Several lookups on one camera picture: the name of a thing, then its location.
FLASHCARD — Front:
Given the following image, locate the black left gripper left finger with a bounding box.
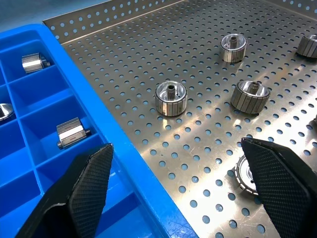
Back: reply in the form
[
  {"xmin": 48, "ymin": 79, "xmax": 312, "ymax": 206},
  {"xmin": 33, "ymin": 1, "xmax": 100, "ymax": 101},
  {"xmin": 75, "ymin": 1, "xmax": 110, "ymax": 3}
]
[{"xmin": 14, "ymin": 143, "xmax": 114, "ymax": 238}]

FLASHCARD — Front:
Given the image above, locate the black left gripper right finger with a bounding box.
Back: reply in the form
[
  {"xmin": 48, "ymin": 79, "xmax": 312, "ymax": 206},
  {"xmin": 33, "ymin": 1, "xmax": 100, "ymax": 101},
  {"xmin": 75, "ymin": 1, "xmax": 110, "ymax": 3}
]
[{"xmin": 241, "ymin": 137, "xmax": 317, "ymax": 238}]

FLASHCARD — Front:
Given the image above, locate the blue compartment tray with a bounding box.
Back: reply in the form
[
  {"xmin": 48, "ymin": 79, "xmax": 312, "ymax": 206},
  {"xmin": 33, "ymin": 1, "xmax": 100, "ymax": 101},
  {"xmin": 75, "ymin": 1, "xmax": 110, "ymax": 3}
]
[{"xmin": 0, "ymin": 23, "xmax": 200, "ymax": 238}]

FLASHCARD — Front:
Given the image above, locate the perforated metal tray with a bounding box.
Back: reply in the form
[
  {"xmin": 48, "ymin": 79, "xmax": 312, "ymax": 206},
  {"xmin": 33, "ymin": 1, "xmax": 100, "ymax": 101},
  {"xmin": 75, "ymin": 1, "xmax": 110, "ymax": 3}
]
[{"xmin": 42, "ymin": 0, "xmax": 317, "ymax": 238}]

